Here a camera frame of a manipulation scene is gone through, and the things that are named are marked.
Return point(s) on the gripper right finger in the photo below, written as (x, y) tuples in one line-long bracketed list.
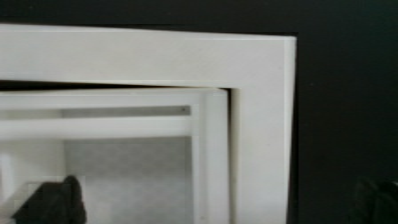
[(376, 203)]

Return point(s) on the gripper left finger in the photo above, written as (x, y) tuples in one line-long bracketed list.
[(54, 206)]

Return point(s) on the white cabinet body box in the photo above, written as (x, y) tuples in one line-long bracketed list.
[(139, 141)]

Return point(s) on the white L-shaped obstacle frame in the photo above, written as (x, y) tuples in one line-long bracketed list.
[(244, 62)]

